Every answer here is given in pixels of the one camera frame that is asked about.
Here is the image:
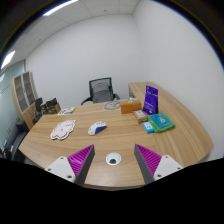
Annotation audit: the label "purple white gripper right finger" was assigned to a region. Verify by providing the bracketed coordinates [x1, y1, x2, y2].
[134, 144, 182, 184]

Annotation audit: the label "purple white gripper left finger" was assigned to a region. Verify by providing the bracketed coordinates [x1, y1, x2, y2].
[46, 145, 95, 186]

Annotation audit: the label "white and blue computer mouse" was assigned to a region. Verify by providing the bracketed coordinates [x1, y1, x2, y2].
[88, 121, 107, 135]

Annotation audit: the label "grey round mouse pad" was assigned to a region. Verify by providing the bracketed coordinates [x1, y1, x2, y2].
[104, 101, 120, 111]

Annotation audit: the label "small blue white box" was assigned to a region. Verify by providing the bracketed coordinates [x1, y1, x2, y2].
[143, 122, 154, 133]

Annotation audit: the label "green cloth pouch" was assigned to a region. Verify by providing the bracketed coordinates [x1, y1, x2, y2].
[148, 113, 175, 133]

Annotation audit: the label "small tan labelled box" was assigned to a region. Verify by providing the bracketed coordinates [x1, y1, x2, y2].
[133, 110, 148, 123]

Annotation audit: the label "colourful flat booklet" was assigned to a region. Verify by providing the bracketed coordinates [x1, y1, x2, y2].
[57, 107, 76, 115]

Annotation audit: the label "purple standing box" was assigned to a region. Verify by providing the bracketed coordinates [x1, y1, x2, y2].
[143, 86, 158, 115]

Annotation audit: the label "black desk organiser items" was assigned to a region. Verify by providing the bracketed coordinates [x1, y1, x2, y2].
[41, 98, 61, 114]

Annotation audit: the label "brown cardboard box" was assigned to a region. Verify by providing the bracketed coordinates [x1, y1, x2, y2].
[120, 100, 141, 114]

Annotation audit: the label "black side chair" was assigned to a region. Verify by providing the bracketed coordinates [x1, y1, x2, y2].
[3, 121, 29, 163]

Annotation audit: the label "grey mesh office chair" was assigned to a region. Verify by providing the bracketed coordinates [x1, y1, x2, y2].
[81, 77, 120, 104]

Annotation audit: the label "wooden shelf cabinet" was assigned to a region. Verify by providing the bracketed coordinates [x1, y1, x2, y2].
[11, 71, 38, 129]

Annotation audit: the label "white desk cable grommet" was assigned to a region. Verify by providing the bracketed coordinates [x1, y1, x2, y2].
[106, 152, 121, 166]

